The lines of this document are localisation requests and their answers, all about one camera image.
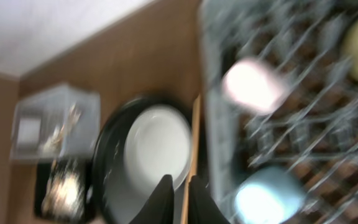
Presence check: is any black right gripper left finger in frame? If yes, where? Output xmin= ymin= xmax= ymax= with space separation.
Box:
xmin=130 ymin=174 xmax=175 ymax=224

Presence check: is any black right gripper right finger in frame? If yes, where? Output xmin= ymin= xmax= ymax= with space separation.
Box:
xmin=188 ymin=175 xmax=230 ymax=224

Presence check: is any long wooden chopstick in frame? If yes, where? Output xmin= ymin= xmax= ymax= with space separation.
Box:
xmin=180 ymin=95 xmax=201 ymax=224

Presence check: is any pale green plate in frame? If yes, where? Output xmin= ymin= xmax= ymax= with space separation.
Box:
xmin=124 ymin=105 xmax=191 ymax=196

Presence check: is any blue cup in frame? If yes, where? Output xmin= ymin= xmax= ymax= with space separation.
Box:
xmin=233 ymin=166 xmax=306 ymax=224

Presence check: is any white tissue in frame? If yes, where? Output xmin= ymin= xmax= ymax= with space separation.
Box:
xmin=40 ymin=136 xmax=62 ymax=154

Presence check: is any brown gold coffee wrapper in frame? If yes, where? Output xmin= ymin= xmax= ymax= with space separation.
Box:
xmin=51 ymin=104 xmax=81 ymax=147

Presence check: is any pink cup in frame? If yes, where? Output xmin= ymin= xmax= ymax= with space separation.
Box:
xmin=221 ymin=57 xmax=290 ymax=116

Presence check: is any grey dishwasher rack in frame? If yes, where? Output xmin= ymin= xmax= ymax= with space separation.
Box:
xmin=199 ymin=0 xmax=358 ymax=223

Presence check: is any round black serving tray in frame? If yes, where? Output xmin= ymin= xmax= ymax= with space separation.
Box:
xmin=92 ymin=93 xmax=191 ymax=223

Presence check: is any food scraps pile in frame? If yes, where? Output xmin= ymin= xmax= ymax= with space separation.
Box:
xmin=41 ymin=159 xmax=85 ymax=222

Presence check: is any black rectangular tray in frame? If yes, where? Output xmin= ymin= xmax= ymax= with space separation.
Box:
xmin=34 ymin=159 xmax=96 ymax=223

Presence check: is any clear plastic bin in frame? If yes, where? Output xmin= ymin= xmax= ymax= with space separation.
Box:
xmin=10 ymin=84 xmax=101 ymax=161

